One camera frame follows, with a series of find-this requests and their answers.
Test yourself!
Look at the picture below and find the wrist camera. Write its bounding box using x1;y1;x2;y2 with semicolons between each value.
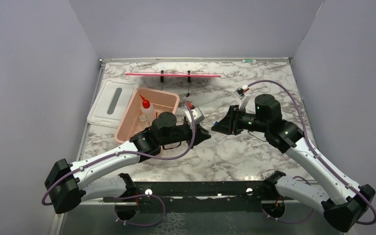
235;85;250;109
184;102;205;125

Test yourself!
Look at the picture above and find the black wire stand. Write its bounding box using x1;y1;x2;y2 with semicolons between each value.
160;70;191;97

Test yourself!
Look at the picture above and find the white bin lid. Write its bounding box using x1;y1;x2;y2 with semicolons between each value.
87;79;139;128

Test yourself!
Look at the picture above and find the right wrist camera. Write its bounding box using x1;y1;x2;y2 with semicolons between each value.
235;85;250;109

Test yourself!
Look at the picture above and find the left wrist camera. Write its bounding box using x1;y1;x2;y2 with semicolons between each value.
184;102;205;125

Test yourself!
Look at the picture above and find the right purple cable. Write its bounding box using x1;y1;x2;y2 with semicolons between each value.
246;79;376;226

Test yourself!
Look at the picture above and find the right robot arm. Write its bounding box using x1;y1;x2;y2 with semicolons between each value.
211;94;376;233

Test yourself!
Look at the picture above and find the pink plastic bin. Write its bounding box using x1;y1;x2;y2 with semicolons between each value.
114;87;180;144

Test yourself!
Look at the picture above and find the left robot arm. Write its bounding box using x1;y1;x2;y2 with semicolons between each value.
41;112;211;214

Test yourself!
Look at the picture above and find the small glass jar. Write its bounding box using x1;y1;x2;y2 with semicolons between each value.
139;114;150;131

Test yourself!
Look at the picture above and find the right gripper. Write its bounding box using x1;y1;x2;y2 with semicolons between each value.
212;104;269;135

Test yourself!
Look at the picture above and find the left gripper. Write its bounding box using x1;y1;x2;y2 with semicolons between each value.
160;123;211;149

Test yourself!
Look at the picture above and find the black base frame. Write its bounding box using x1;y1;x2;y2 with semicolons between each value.
102;181;288;217

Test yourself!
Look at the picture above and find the wash bottle red cap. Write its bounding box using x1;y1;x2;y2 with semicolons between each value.
140;94;156;122

